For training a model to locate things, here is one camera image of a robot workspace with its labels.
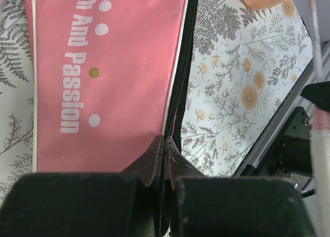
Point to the pink racket cover bag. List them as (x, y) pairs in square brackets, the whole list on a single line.
[(107, 74)]

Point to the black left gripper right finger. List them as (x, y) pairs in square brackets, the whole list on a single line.
[(241, 206)]

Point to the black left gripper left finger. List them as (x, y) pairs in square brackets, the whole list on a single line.
[(127, 203)]

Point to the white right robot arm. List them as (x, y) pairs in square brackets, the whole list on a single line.
[(291, 155)]

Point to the floral table mat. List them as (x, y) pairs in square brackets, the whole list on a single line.
[(244, 64)]

